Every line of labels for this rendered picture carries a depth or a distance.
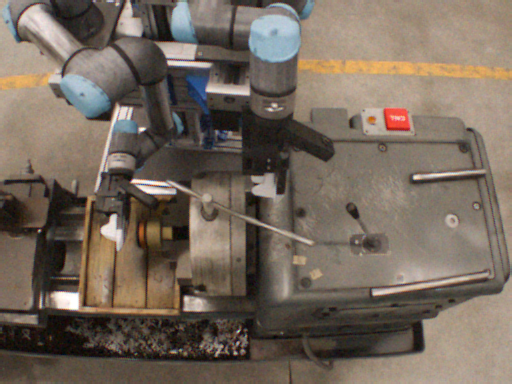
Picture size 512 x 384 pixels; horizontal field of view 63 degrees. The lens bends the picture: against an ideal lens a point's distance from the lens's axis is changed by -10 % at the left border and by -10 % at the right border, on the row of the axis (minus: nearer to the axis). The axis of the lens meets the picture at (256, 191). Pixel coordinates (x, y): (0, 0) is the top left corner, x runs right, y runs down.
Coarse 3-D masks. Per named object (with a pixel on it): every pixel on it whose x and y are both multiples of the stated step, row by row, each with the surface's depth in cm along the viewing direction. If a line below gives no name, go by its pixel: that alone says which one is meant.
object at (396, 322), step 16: (256, 288) 133; (256, 320) 130; (304, 320) 130; (336, 320) 130; (352, 320) 130; (368, 320) 130; (384, 320) 130; (400, 320) 130; (416, 320) 138; (256, 336) 158; (272, 336) 156; (288, 336) 157
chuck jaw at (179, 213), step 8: (200, 176) 112; (184, 184) 111; (176, 192) 110; (184, 192) 110; (176, 200) 113; (184, 200) 111; (176, 208) 112; (184, 208) 112; (168, 216) 113; (176, 216) 113; (184, 216) 113; (168, 224) 113; (176, 224) 113; (184, 224) 113
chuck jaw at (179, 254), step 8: (168, 248) 112; (176, 248) 112; (184, 248) 112; (168, 256) 113; (176, 256) 110; (184, 256) 110; (176, 264) 110; (184, 264) 109; (184, 272) 108; (184, 280) 108; (200, 288) 108
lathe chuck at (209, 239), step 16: (208, 176) 110; (224, 176) 110; (208, 192) 105; (224, 192) 105; (192, 208) 103; (192, 224) 101; (208, 224) 101; (224, 224) 102; (192, 240) 101; (208, 240) 101; (224, 240) 101; (192, 256) 101; (208, 256) 102; (224, 256) 102; (192, 272) 103; (208, 272) 103; (224, 272) 103; (208, 288) 107; (224, 288) 107
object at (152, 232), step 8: (144, 224) 114; (152, 224) 113; (160, 224) 113; (136, 232) 113; (144, 232) 113; (152, 232) 112; (160, 232) 112; (168, 232) 113; (176, 232) 119; (136, 240) 113; (144, 240) 113; (152, 240) 112; (160, 240) 112; (168, 240) 114; (144, 248) 115; (152, 248) 114; (160, 248) 113
